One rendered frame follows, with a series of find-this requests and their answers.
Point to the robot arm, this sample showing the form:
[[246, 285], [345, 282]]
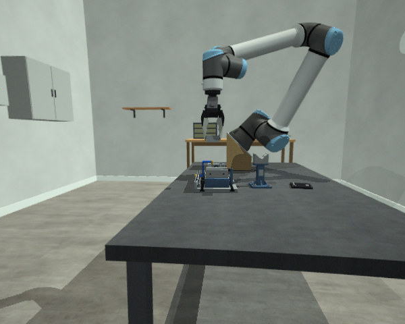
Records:
[[230, 62]]

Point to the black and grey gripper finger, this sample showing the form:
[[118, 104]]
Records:
[[220, 122], [204, 121]]

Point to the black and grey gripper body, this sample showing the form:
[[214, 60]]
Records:
[[218, 92]]

